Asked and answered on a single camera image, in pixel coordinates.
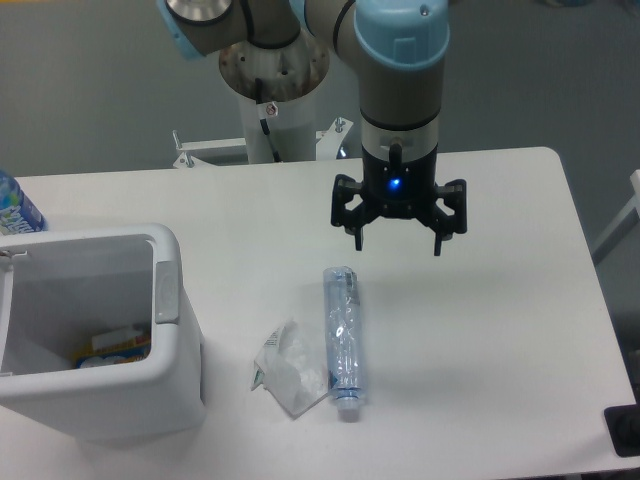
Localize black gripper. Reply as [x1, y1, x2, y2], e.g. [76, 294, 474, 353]
[330, 147, 467, 256]

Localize crushed clear plastic bottle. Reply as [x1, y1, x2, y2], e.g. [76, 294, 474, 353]
[323, 266, 367, 423]

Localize clear plastic wrapper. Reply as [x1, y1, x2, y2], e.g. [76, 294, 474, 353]
[250, 318, 328, 419]

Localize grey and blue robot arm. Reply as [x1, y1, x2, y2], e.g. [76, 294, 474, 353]
[157, 1, 467, 242]

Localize white plastic trash can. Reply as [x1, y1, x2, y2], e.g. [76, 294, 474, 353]
[1, 224, 206, 441]

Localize yellow snack box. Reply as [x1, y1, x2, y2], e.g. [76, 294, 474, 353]
[72, 327, 151, 369]

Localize black table clamp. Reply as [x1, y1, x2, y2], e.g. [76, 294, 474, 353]
[604, 404, 639, 458]

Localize blue labelled water bottle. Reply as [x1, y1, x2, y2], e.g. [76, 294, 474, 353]
[1, 171, 48, 235]

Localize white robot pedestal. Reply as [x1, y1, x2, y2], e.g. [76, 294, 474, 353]
[171, 37, 354, 169]

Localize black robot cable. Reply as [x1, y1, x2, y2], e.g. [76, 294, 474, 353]
[253, 76, 283, 164]

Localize white metal frame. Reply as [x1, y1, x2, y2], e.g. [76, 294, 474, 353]
[591, 170, 639, 265]

